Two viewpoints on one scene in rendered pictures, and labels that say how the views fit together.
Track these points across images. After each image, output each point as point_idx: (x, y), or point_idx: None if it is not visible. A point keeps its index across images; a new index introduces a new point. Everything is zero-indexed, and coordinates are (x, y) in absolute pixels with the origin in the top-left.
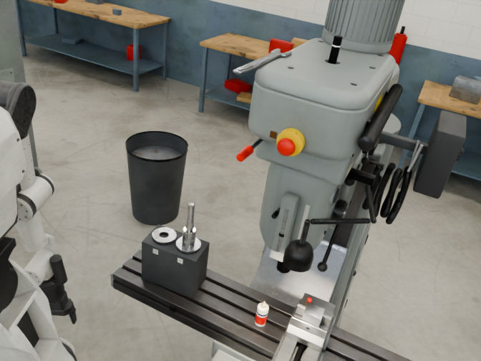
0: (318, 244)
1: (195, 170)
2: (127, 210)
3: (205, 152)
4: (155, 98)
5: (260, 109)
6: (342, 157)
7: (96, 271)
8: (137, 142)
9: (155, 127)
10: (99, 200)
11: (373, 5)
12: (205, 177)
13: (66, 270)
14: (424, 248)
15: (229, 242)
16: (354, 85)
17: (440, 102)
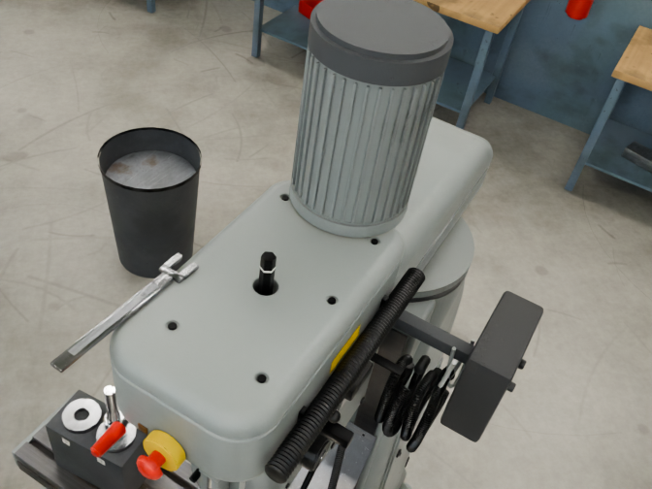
0: None
1: (231, 174)
2: (111, 248)
3: (251, 139)
4: (182, 27)
5: (118, 392)
6: (244, 480)
7: (52, 359)
8: (122, 146)
9: (176, 86)
10: (68, 230)
11: (351, 177)
12: (244, 189)
13: (6, 355)
14: (581, 334)
15: None
16: (259, 384)
17: (651, 81)
